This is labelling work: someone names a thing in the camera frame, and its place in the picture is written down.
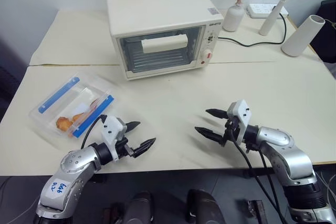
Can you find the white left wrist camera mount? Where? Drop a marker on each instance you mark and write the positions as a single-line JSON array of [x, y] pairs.
[[111, 129]]

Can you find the white knob with red marker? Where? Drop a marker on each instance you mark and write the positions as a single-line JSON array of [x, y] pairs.
[[206, 54]]

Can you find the cream toaster oven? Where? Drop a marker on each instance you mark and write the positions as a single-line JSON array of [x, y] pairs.
[[157, 11]]

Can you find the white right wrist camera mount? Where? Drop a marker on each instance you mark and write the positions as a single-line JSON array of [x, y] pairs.
[[241, 113]]

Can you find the white slim cone vase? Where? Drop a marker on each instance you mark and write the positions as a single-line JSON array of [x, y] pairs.
[[270, 19]]

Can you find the brown bread roll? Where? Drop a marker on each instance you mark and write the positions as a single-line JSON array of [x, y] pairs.
[[63, 124]]

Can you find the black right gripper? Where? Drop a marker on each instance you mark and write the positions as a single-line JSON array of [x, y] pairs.
[[232, 130]]

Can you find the blue container clip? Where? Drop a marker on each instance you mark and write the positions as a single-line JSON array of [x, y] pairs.
[[58, 94], [94, 115]]

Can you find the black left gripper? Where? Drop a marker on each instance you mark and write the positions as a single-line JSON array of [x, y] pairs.
[[123, 149]]

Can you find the dark object beside table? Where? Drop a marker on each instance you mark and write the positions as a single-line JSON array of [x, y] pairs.
[[5, 90]]

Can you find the black chair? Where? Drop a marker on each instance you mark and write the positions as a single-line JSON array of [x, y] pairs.
[[324, 32]]

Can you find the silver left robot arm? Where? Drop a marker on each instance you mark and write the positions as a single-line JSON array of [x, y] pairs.
[[78, 161]]

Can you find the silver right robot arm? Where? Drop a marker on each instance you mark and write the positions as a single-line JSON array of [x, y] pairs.
[[291, 155]]

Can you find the white wide cylinder vase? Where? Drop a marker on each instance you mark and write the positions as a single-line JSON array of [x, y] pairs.
[[302, 36]]

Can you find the dark rounded shape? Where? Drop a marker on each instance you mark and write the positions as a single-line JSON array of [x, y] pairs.
[[206, 208], [139, 208]]

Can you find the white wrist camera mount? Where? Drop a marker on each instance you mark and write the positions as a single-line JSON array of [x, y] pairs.
[[111, 129], [241, 113]]

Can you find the white round ribbed vase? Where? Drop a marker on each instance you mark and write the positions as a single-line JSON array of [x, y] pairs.
[[233, 19]]

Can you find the clear plastic food container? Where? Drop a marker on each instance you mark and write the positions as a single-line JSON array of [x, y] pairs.
[[52, 115]]

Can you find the oven timer dial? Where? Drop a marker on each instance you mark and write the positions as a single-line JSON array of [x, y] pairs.
[[210, 38]]

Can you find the white power strip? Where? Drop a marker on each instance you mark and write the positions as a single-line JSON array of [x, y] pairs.
[[262, 10]]

